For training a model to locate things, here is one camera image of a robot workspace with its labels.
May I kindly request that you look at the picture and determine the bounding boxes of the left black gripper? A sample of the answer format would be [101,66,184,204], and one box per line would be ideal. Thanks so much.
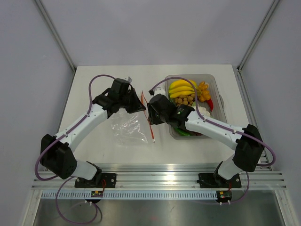
[119,88,146,114]

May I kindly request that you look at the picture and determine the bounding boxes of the clear zip top bag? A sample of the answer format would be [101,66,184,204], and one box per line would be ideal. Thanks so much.
[111,109,155,146]

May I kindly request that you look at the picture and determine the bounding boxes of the yellow banana bunch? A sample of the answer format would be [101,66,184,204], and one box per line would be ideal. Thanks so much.
[168,80,197,98]

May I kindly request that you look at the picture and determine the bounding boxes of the white cauliflower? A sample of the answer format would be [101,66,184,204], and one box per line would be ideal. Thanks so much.
[193,105,211,117]

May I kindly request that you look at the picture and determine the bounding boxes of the orange yellow pepper cluster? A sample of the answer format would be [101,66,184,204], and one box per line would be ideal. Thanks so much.
[195,81,211,102]

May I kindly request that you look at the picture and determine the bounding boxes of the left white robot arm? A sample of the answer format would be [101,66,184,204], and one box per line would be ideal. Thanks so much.
[36,78,146,187]

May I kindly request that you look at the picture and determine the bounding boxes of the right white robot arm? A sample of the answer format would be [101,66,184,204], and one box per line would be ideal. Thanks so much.
[147,94,264,187]

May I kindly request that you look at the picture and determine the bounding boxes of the clear plastic food bin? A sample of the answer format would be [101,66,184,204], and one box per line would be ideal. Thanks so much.
[166,74,227,140]

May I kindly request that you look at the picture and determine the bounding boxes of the green chili pepper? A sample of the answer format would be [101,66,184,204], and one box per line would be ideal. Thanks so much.
[174,128,191,137]

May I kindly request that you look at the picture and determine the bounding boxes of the brown longan cluster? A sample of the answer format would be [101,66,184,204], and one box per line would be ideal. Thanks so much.
[173,94,195,106]

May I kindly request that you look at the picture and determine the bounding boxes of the red grape bunch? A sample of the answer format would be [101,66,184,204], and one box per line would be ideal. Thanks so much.
[190,132,203,136]

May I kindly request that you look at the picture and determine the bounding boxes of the red chili pepper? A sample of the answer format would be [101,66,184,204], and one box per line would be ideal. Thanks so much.
[206,99,214,112]

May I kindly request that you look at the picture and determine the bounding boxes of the left small circuit board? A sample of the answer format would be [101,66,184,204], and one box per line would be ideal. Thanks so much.
[91,191,103,198]

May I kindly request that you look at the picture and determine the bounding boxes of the small circuit board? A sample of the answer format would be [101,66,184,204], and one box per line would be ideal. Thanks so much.
[91,191,103,198]
[217,191,232,200]

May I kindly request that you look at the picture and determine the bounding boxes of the right small circuit board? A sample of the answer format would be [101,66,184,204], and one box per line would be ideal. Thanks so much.
[217,191,232,200]

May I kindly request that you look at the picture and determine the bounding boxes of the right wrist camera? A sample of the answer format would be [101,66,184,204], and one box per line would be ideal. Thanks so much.
[149,87,166,96]

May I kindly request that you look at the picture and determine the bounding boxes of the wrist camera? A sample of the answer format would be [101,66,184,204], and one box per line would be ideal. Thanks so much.
[125,76,132,83]
[149,87,166,96]

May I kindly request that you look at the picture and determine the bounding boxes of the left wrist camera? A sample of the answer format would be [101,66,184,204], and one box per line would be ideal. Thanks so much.
[125,76,132,83]

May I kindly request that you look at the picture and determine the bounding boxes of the aluminium rail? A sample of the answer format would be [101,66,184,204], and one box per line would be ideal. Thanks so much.
[32,163,287,190]

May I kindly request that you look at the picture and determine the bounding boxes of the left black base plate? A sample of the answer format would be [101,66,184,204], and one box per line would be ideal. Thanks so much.
[74,161,117,188]

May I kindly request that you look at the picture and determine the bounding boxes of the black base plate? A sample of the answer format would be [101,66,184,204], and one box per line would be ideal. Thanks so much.
[74,161,117,188]
[197,173,242,188]

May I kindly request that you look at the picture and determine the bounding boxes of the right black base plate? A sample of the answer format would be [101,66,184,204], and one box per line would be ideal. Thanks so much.
[197,173,242,188]

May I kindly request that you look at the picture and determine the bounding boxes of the white slotted cable duct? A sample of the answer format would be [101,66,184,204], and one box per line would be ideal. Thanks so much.
[41,190,218,200]

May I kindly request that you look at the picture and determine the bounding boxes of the left frame post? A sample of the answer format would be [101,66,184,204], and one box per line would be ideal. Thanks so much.
[33,0,77,75]

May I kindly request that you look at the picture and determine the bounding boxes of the frame post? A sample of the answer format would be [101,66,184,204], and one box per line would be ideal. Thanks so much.
[33,0,77,75]
[237,0,281,73]

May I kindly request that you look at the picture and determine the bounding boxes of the right frame post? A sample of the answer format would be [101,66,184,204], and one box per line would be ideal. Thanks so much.
[237,0,281,73]

